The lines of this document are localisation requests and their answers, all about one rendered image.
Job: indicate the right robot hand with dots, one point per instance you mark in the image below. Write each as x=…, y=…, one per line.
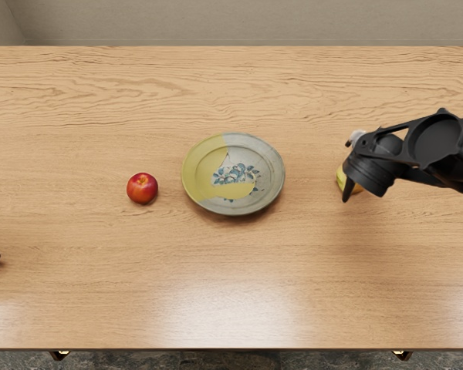
x=346, y=190

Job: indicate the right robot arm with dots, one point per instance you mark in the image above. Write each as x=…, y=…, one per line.
x=436, y=142

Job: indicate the yellow green fruit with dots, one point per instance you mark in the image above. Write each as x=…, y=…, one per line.
x=340, y=178

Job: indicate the patterned ceramic plate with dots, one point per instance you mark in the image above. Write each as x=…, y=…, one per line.
x=251, y=154

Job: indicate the red apple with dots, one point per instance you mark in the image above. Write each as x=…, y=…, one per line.
x=142, y=188

